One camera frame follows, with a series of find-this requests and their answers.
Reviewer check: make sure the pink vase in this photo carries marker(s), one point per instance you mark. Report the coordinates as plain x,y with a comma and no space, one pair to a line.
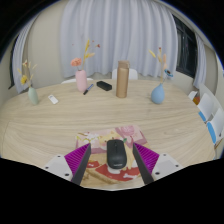
81,81

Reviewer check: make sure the tan dried flower bunch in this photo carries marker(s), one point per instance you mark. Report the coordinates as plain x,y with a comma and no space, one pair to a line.
162,66

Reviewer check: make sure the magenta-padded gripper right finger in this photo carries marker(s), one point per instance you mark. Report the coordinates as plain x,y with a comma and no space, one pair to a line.
165,165

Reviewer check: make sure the black rectangular case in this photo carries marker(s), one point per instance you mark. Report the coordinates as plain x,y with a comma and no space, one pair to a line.
104,85

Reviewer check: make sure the black computer mouse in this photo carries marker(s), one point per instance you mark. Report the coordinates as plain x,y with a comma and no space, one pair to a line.
116,154

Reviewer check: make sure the pale green vase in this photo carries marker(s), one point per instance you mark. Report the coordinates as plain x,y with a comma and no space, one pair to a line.
33,96

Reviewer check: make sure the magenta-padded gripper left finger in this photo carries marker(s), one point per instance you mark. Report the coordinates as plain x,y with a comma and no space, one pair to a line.
60,165

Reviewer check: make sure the white remote control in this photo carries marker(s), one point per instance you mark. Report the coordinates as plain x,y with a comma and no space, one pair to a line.
53,99

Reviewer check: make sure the dark window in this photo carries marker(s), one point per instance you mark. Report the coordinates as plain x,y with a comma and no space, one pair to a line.
186,50

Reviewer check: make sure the black marker pen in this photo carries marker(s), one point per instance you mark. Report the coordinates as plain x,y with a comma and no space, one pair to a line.
88,89

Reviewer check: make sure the narrow white curtain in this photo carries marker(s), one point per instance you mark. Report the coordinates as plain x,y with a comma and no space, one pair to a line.
21,56
200,63

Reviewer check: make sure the cartoon print mouse pad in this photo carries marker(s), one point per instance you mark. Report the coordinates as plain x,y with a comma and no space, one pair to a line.
100,137

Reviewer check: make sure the yellow dried flower bunch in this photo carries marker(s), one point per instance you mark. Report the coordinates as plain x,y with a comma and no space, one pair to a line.
24,79

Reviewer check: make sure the tan drink bottle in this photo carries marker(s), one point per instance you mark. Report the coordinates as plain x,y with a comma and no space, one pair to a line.
122,80

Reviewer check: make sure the wide white curtain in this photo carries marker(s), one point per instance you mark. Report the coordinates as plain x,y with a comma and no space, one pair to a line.
116,30

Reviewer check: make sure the orange dried flower bunch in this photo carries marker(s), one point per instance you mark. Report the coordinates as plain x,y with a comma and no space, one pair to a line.
76,62

